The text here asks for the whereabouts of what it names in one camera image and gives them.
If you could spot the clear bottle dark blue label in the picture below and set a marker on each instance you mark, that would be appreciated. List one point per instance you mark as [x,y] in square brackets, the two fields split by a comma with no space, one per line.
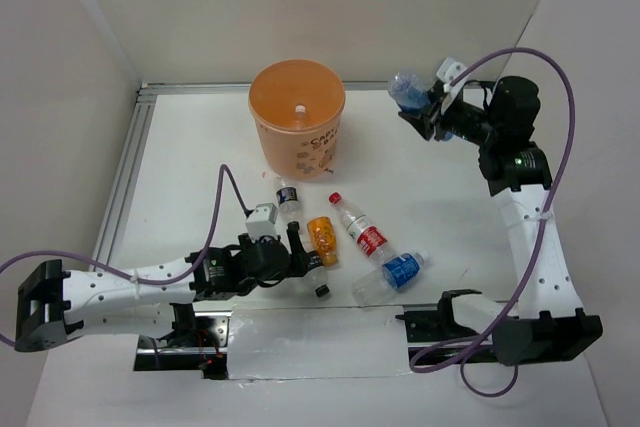
[288,201]

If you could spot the orange juice bottle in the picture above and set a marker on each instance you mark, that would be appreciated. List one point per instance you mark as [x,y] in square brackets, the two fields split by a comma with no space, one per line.
[323,240]

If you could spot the crushed bottle blue label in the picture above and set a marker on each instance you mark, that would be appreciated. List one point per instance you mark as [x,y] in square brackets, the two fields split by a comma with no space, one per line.
[410,91]

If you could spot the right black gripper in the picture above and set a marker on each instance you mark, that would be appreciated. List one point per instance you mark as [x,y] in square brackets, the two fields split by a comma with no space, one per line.
[423,123]

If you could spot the clear bottle red label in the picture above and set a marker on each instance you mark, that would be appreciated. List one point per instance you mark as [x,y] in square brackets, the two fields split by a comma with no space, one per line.
[366,234]

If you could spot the orange plastic bin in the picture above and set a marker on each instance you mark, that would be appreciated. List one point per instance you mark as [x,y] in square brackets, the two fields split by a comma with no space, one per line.
[273,95]

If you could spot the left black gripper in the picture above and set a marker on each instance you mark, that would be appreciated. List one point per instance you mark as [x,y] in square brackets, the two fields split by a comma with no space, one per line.
[301,257]

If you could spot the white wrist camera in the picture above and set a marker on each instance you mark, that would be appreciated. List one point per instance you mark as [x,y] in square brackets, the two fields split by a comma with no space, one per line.
[452,74]
[261,222]

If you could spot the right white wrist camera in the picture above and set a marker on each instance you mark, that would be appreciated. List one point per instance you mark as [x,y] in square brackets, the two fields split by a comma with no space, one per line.
[452,74]

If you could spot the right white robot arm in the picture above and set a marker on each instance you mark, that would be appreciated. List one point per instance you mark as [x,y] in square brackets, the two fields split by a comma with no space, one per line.
[544,320]

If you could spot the clear bottle white cap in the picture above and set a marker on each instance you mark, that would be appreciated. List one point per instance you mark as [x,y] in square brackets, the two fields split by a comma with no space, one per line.
[301,117]

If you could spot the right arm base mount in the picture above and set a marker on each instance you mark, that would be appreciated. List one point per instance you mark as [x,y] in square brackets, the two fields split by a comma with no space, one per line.
[445,335]

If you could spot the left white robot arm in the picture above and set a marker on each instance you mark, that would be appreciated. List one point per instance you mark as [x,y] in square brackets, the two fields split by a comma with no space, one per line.
[55,306]

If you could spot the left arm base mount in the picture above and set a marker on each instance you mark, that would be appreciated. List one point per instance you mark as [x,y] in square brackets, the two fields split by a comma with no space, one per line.
[201,347]

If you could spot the clear bottle black label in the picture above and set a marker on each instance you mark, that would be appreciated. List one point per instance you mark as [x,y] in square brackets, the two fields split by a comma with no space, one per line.
[316,275]

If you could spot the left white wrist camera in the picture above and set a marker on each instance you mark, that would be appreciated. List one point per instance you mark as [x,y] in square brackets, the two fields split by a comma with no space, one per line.
[261,222]

